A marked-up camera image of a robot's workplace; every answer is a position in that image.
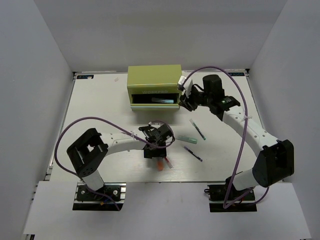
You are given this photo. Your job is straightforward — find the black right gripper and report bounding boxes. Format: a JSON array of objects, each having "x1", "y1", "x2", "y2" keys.
[{"x1": 179, "y1": 86, "x2": 213, "y2": 112}]

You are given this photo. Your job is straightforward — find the orange highlighter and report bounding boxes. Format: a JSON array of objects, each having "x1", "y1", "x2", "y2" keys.
[{"x1": 156, "y1": 157, "x2": 164, "y2": 172}]

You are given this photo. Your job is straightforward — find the blue highlighter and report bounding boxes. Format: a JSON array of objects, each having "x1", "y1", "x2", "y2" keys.
[{"x1": 151, "y1": 97, "x2": 175, "y2": 104}]

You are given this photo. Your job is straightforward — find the green highlighter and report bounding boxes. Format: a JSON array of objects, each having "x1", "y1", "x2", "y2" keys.
[{"x1": 176, "y1": 135, "x2": 198, "y2": 144}]

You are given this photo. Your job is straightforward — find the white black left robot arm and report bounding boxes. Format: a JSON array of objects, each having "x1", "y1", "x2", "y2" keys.
[{"x1": 66, "y1": 124, "x2": 174, "y2": 200}]

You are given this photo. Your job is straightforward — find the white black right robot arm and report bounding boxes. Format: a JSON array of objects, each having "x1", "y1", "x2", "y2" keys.
[{"x1": 177, "y1": 74, "x2": 295, "y2": 200}]

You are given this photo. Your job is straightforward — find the red gel pen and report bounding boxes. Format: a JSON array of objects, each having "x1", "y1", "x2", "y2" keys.
[{"x1": 163, "y1": 157, "x2": 173, "y2": 169}]

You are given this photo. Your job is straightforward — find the green gel pen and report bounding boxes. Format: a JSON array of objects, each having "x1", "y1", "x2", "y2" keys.
[{"x1": 189, "y1": 119, "x2": 206, "y2": 141}]

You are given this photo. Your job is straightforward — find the purple gel pen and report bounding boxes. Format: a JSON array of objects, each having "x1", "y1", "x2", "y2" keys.
[{"x1": 183, "y1": 146, "x2": 203, "y2": 162}]

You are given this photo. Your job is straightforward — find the green metal tool chest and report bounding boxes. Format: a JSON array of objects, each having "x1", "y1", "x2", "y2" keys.
[{"x1": 127, "y1": 64, "x2": 182, "y2": 104}]

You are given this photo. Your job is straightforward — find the right blue table label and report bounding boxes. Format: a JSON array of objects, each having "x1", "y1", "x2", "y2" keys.
[{"x1": 228, "y1": 72, "x2": 246, "y2": 77}]

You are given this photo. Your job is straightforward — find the blue table label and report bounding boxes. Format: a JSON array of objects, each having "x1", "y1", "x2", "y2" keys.
[
  {"x1": 76, "y1": 74, "x2": 94, "y2": 80},
  {"x1": 228, "y1": 72, "x2": 246, "y2": 77}
]

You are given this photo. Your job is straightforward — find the left blue table label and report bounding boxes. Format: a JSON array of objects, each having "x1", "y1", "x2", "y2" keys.
[{"x1": 76, "y1": 74, "x2": 94, "y2": 80}]

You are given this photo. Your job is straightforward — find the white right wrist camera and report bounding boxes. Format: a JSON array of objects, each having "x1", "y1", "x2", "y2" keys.
[{"x1": 177, "y1": 75, "x2": 194, "y2": 98}]

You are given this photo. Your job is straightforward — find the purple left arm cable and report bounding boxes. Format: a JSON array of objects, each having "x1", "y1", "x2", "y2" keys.
[{"x1": 55, "y1": 116, "x2": 176, "y2": 211}]

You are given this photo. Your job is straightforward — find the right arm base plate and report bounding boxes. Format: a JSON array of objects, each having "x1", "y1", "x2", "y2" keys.
[{"x1": 203, "y1": 184, "x2": 257, "y2": 213}]

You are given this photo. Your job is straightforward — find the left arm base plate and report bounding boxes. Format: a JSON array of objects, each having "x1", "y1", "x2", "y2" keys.
[{"x1": 72, "y1": 182, "x2": 127, "y2": 212}]

